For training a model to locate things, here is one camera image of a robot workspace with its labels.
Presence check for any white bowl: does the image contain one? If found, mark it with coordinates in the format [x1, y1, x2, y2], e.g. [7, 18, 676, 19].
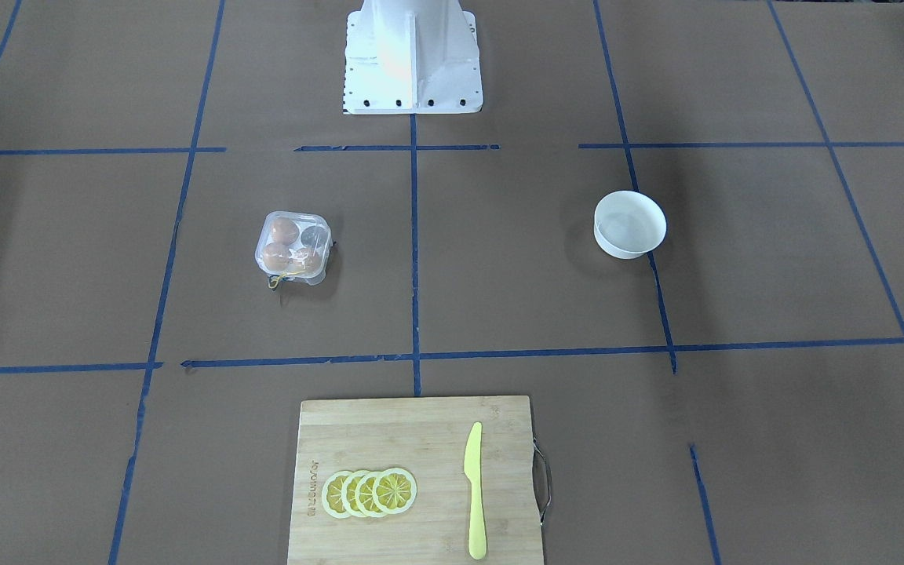
[593, 191, 668, 260]

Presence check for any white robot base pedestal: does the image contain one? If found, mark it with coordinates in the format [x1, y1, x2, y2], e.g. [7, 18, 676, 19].
[342, 1, 484, 115]

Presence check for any yellow plastic knife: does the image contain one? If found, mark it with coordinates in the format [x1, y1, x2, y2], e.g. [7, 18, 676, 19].
[463, 421, 487, 561]

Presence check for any brown egg in box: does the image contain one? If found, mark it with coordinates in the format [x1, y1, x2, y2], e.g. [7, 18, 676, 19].
[261, 241, 291, 273]
[270, 216, 301, 246]

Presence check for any clear plastic egg box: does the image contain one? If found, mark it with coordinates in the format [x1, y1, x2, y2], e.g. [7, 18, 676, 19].
[254, 211, 336, 292]

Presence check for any lemon slice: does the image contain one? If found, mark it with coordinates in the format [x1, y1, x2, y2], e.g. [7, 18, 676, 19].
[354, 471, 390, 519]
[320, 471, 354, 519]
[372, 468, 417, 516]
[340, 471, 369, 518]

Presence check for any brown egg from bowl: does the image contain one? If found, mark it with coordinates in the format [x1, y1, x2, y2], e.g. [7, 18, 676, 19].
[290, 246, 323, 276]

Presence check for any brown egg in box far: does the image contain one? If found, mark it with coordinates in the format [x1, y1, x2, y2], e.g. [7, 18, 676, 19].
[270, 216, 301, 246]

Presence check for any wooden cutting board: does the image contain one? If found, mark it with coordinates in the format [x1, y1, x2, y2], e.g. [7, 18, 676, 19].
[286, 395, 545, 564]

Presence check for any brown egg in box near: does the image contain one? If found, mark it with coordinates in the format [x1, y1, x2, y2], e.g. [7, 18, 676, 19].
[261, 241, 291, 273]

